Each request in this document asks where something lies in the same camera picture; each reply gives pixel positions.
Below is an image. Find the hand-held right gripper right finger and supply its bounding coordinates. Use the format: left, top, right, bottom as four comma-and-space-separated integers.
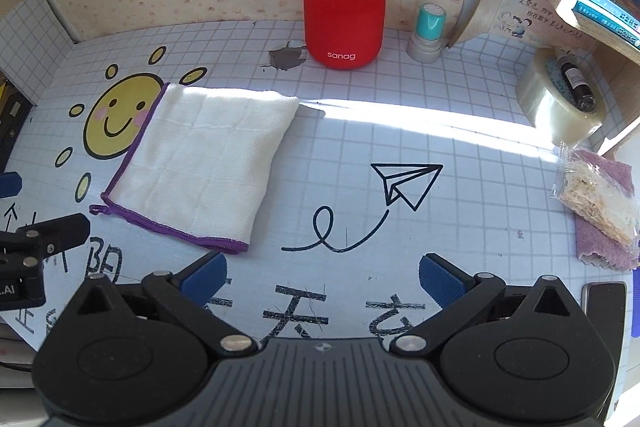
387, 252, 576, 354

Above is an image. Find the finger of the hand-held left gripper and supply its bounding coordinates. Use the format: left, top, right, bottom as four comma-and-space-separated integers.
0, 213, 92, 280
0, 172, 24, 199

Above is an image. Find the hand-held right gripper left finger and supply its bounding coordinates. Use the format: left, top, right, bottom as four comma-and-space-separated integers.
72, 251, 261, 354

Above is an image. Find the white towel with purple edge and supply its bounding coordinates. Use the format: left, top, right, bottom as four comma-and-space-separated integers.
89, 82, 301, 255

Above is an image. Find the black flat device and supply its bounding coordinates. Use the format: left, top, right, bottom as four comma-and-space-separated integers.
0, 74, 33, 175

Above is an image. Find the purple cloth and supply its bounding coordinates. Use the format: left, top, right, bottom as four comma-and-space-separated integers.
574, 151, 640, 270

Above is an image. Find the black smartphone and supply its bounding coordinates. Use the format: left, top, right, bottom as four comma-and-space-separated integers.
580, 281, 628, 358

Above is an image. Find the clear plastic snack bag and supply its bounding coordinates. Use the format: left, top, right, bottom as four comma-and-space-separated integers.
551, 142, 640, 248

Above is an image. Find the clear tape roll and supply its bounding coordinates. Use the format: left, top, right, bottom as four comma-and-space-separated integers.
516, 47, 608, 148

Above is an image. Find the teal capped white stamp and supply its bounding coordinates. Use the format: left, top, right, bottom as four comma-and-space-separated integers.
406, 3, 447, 65

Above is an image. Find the cartoon paper note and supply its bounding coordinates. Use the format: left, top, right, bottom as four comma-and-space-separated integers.
497, 0, 586, 45

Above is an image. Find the red cylindrical speaker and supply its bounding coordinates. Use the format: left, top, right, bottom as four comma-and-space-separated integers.
303, 0, 388, 70

